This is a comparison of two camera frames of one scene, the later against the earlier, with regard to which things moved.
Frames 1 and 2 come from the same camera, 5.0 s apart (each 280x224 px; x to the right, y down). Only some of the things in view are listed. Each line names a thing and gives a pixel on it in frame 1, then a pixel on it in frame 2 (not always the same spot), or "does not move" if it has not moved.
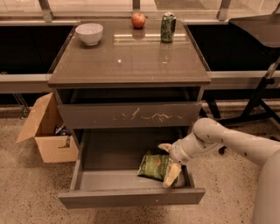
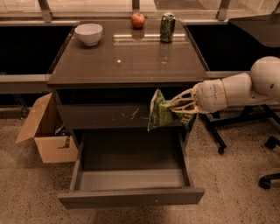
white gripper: [178, 152] to [210, 95]
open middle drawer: [105, 166] does not move
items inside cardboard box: [63, 130] does not move
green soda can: [168, 26] does not move
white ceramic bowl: [89, 32] does not move
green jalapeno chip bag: [155, 164] to [161, 114]
